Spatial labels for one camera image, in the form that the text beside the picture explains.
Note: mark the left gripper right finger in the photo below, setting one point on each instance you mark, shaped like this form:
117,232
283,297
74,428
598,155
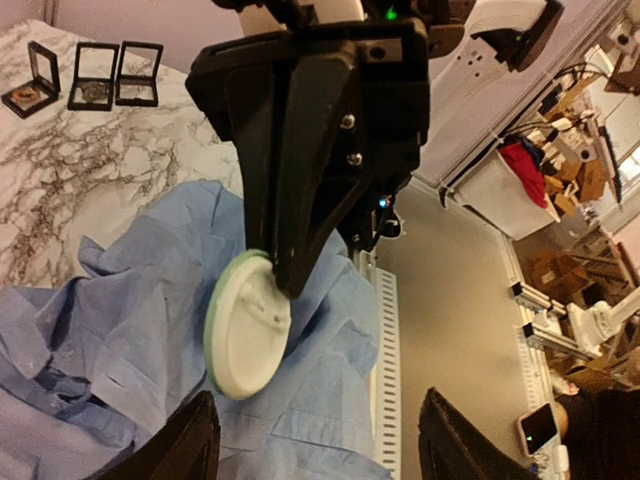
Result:
451,447

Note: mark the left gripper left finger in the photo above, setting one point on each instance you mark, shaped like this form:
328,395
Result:
187,447

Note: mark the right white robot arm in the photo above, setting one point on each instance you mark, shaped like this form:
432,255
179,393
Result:
470,43

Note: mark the orange portrait round brooch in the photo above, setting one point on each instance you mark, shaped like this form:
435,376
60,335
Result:
26,95

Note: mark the blue button-up shirt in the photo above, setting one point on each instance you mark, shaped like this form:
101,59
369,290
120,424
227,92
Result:
92,370

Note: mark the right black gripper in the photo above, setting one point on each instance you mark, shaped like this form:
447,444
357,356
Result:
316,116

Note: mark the upright black frame box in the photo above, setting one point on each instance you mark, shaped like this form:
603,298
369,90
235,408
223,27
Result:
44,77

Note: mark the open black frame box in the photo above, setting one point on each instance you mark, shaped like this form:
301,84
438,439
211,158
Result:
129,69

